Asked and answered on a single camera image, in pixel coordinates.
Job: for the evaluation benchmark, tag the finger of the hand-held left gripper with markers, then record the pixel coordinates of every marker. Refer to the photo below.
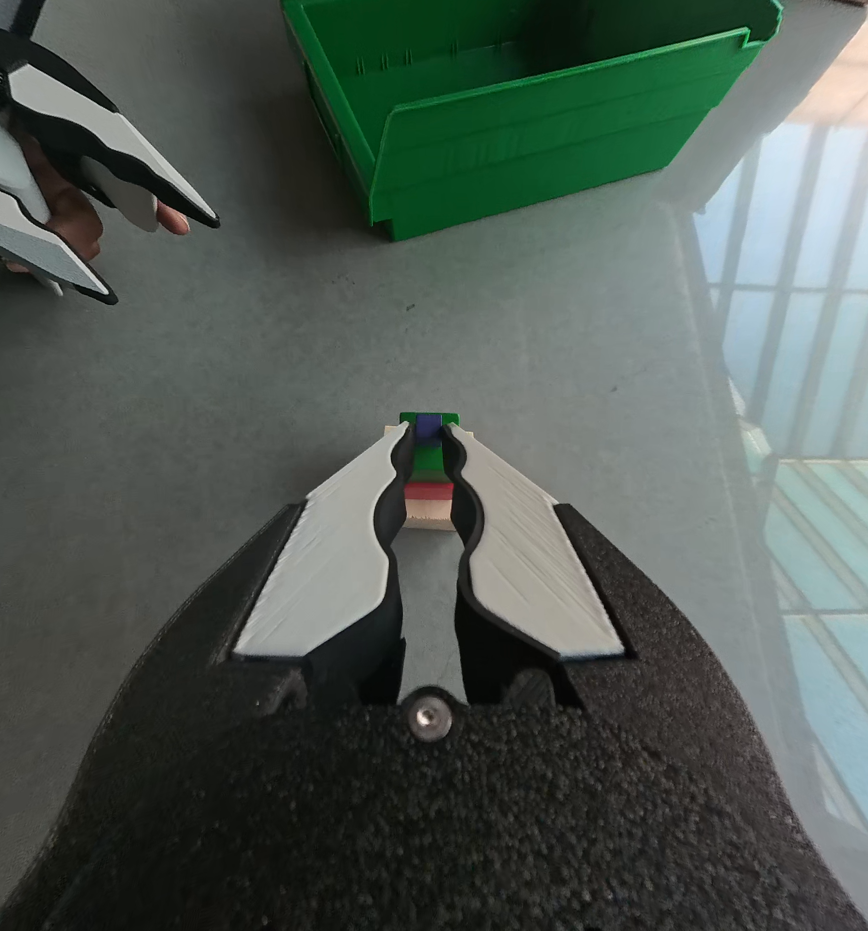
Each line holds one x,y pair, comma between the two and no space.
34,247
99,123

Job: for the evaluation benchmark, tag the red wooden cube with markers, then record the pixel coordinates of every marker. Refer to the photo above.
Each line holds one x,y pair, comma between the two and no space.
428,491

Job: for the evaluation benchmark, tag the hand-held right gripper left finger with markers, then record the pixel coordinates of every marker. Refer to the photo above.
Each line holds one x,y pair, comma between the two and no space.
310,582

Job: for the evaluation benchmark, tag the small blue cube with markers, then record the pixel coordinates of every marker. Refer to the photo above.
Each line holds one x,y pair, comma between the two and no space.
428,429

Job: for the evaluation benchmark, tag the green wooden cube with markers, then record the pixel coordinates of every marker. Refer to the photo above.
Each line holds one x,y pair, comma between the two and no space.
428,465

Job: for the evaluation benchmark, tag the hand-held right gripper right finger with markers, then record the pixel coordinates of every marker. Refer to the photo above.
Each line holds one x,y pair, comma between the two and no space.
543,582

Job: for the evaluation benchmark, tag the large plain wooden cube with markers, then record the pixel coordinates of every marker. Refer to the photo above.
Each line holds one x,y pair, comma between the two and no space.
430,515

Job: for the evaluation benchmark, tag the person's left hand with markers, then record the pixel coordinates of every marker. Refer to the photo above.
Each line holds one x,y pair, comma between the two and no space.
77,218

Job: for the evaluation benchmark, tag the green plastic bin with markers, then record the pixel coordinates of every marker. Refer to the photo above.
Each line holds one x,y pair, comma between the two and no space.
550,145

